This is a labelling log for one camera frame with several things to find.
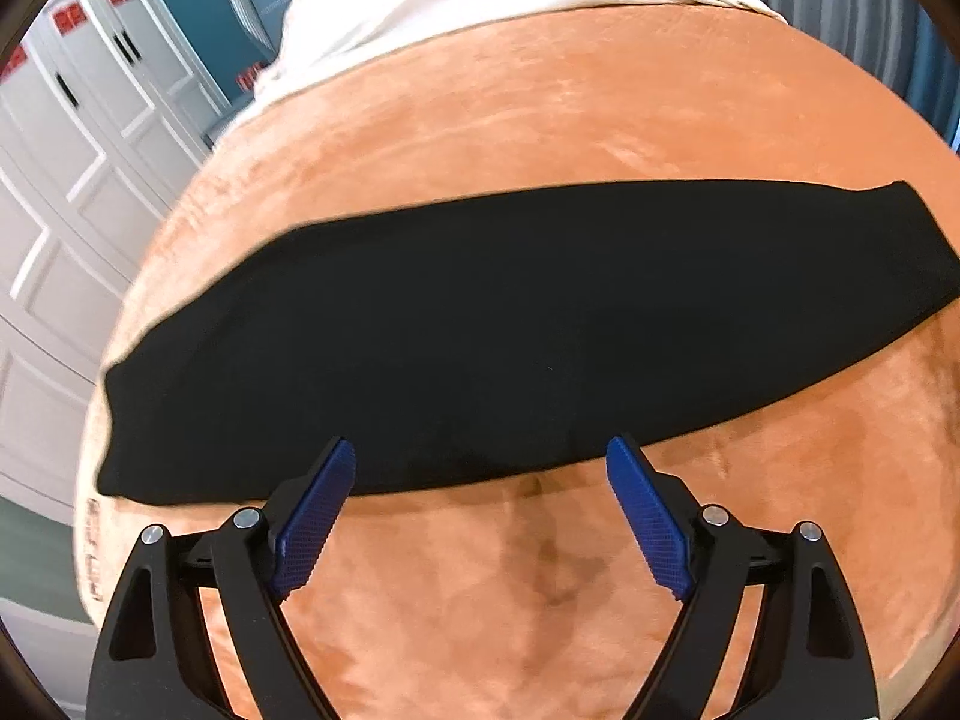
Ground black pants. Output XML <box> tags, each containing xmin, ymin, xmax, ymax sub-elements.
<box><xmin>96</xmin><ymin>178</ymin><xmax>955</xmax><ymax>502</ymax></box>

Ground white panelled wardrobe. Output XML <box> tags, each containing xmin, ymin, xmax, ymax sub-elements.
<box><xmin>0</xmin><ymin>0</ymin><xmax>233</xmax><ymax>541</ymax></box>

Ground white bed sheet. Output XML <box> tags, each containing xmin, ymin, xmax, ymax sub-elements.
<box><xmin>251</xmin><ymin>0</ymin><xmax>785</xmax><ymax>110</ymax></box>

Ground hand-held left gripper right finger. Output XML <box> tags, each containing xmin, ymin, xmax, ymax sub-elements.
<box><xmin>604</xmin><ymin>435</ymin><xmax>882</xmax><ymax>720</ymax></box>

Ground orange plush blanket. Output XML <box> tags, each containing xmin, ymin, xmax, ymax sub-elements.
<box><xmin>71</xmin><ymin>0</ymin><xmax>960</xmax><ymax>720</ymax></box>

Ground grey blue curtain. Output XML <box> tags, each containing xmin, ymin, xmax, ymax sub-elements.
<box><xmin>724</xmin><ymin>0</ymin><xmax>960</xmax><ymax>155</ymax></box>

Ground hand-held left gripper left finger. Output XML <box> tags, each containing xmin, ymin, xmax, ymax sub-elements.
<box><xmin>88</xmin><ymin>435</ymin><xmax>357</xmax><ymax>720</ymax></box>

